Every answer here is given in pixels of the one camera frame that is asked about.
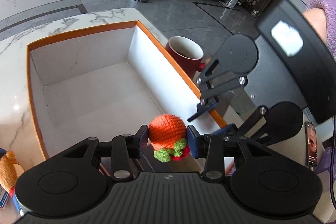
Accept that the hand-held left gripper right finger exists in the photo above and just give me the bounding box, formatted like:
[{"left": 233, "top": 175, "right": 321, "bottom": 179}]
[{"left": 186, "top": 126, "right": 273, "bottom": 180}]

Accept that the person's right forearm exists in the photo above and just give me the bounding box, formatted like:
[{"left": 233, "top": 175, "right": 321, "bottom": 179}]
[{"left": 302, "top": 0, "right": 336, "bottom": 60}]

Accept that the black cable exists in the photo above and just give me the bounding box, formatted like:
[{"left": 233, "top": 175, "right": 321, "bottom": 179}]
[{"left": 327, "top": 114, "right": 336, "bottom": 210}]

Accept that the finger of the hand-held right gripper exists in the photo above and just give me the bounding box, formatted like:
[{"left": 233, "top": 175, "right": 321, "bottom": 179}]
[
  {"left": 214, "top": 106, "right": 269, "bottom": 140},
  {"left": 188, "top": 57, "right": 248, "bottom": 122}
]

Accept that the black smartphone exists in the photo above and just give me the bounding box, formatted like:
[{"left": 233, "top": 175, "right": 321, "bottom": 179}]
[{"left": 304, "top": 121, "right": 319, "bottom": 168}]

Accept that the crocheted orange toy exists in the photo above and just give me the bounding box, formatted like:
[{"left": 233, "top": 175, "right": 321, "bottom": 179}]
[{"left": 148, "top": 114, "right": 190, "bottom": 163}]

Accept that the brown plush dog toy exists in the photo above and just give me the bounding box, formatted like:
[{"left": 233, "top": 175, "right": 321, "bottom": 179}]
[{"left": 0, "top": 148, "right": 25, "bottom": 214}]

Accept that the red mug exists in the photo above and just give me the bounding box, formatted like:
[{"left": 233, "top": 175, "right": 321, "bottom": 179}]
[{"left": 165, "top": 36, "right": 205, "bottom": 80}]

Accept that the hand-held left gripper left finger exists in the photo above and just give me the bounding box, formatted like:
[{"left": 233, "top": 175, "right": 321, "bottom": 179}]
[{"left": 63, "top": 125, "right": 149, "bottom": 180}]

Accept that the orange cardboard box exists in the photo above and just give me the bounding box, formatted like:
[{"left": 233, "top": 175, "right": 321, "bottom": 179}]
[{"left": 26, "top": 20, "right": 228, "bottom": 161}]

